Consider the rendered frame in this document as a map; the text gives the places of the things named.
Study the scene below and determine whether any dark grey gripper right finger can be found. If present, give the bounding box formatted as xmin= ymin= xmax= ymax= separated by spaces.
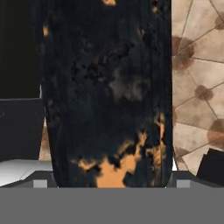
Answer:
xmin=167 ymin=171 xmax=224 ymax=189

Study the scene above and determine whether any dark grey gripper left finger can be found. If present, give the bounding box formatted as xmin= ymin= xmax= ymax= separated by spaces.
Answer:
xmin=0 ymin=171 xmax=59 ymax=189

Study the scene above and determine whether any black and orange soap dispenser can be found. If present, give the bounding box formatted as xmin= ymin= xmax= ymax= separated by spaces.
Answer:
xmin=31 ymin=0 xmax=174 ymax=189

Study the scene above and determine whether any black block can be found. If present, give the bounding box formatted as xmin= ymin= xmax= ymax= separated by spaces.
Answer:
xmin=195 ymin=148 xmax=224 ymax=187

